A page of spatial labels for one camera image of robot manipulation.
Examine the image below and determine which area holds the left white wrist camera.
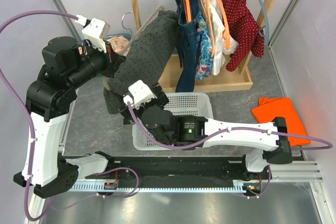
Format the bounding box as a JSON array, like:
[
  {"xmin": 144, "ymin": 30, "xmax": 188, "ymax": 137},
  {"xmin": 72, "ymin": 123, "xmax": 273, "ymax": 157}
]
[{"xmin": 75, "ymin": 15, "xmax": 110, "ymax": 53}]

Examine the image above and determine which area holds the orange folded cloth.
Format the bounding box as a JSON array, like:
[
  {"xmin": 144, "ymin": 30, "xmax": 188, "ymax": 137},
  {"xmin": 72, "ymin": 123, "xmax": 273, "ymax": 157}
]
[{"xmin": 251, "ymin": 97, "xmax": 308, "ymax": 136}]

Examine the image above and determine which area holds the orange hanger of white garment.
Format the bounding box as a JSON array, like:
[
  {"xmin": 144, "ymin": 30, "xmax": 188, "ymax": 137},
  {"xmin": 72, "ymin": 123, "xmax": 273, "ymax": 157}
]
[{"xmin": 216, "ymin": 0, "xmax": 230, "ymax": 50}]

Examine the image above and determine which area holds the blue denim skirt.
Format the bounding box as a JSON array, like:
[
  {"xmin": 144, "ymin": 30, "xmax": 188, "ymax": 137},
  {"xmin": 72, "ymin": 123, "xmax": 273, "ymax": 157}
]
[{"xmin": 175, "ymin": 0, "xmax": 201, "ymax": 92}]

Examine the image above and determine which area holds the white garment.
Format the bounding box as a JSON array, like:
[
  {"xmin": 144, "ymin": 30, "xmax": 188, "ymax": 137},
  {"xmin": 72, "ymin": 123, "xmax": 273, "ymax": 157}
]
[{"xmin": 209, "ymin": 0, "xmax": 238, "ymax": 76}]

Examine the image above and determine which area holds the peach hanger of floral garment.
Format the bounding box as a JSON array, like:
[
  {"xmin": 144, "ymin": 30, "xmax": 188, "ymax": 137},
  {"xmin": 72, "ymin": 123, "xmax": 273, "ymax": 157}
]
[{"xmin": 199, "ymin": 0, "xmax": 215, "ymax": 57}]

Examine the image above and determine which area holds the white plastic basket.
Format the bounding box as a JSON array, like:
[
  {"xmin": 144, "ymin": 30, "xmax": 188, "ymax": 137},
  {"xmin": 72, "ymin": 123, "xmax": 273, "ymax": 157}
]
[{"xmin": 132, "ymin": 92, "xmax": 214, "ymax": 151}]

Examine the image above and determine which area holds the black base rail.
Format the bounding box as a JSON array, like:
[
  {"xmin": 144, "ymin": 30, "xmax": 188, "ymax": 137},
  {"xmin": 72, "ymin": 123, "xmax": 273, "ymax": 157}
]
[{"xmin": 55, "ymin": 154, "xmax": 272, "ymax": 189}]

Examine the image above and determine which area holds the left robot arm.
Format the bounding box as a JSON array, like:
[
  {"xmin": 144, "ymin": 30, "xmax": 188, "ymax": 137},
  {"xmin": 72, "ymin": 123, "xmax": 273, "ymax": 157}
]
[{"xmin": 14, "ymin": 36, "xmax": 125, "ymax": 199}]

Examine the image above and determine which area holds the grey dotted skirt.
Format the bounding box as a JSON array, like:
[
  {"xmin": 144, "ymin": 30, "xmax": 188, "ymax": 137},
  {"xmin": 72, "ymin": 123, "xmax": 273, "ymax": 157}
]
[{"xmin": 103, "ymin": 10, "xmax": 181, "ymax": 114}]

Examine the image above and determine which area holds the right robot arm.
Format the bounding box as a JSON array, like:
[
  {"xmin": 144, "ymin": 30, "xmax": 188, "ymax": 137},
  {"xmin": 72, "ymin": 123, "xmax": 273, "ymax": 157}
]
[{"xmin": 119, "ymin": 80, "xmax": 293, "ymax": 179}]

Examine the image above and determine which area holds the beige clothes hanger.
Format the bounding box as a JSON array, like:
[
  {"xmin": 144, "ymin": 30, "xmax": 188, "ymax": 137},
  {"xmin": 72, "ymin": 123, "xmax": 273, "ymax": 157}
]
[{"xmin": 102, "ymin": 5, "xmax": 167, "ymax": 91}]

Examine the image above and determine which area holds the blue floral garment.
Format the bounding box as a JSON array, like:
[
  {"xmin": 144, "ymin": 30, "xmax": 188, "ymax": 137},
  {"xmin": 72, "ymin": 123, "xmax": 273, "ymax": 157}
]
[{"xmin": 195, "ymin": 14, "xmax": 213, "ymax": 81}]

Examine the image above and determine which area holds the teal tub with clothes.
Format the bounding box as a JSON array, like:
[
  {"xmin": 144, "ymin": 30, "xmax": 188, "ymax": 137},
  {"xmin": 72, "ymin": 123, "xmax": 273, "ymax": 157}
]
[{"xmin": 105, "ymin": 34, "xmax": 131, "ymax": 56}]

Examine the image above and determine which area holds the red dotted garment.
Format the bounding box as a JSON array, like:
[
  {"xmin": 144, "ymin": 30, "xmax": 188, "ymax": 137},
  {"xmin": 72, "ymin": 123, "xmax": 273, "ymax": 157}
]
[{"xmin": 222, "ymin": 0, "xmax": 265, "ymax": 72}]

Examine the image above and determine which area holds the light blue cable duct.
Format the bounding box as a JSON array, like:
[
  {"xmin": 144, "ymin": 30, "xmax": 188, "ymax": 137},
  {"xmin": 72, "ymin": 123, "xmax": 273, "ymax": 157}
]
[{"xmin": 69, "ymin": 179, "xmax": 246, "ymax": 194}]

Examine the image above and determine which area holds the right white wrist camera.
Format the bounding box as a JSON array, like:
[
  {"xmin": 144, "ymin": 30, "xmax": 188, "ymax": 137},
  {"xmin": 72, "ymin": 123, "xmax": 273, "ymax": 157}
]
[{"xmin": 123, "ymin": 80, "xmax": 155, "ymax": 109}]

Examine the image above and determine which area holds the wooden clothes rack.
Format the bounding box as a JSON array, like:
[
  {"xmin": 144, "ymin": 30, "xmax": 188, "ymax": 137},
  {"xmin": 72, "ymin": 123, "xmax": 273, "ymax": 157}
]
[{"xmin": 131, "ymin": 0, "xmax": 275, "ymax": 92}]

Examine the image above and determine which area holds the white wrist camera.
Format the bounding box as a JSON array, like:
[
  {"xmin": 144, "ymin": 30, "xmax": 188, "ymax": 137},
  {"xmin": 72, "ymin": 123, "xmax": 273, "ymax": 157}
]
[
  {"xmin": 75, "ymin": 15, "xmax": 110, "ymax": 53},
  {"xmin": 123, "ymin": 80, "xmax": 155, "ymax": 109}
]

